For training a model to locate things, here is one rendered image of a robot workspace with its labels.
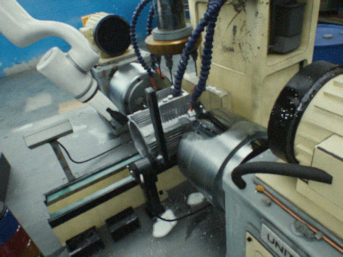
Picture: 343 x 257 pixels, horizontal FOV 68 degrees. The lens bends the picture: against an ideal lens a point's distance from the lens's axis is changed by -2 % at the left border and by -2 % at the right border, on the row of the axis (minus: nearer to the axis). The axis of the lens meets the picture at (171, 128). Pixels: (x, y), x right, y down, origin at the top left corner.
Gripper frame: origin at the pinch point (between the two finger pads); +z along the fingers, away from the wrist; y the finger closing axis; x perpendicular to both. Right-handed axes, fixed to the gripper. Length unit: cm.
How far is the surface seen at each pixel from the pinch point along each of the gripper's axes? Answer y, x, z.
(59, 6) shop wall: -541, 61, 36
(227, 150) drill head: 42.9, 12.8, 0.5
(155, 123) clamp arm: 20.7, 6.5, -3.4
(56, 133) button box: -14.8, -20.6, -7.8
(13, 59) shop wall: -556, -86, 42
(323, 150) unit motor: 66, 17, -16
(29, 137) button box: -16.4, -27.4, -14.0
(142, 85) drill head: -14.7, 14.9, 5.4
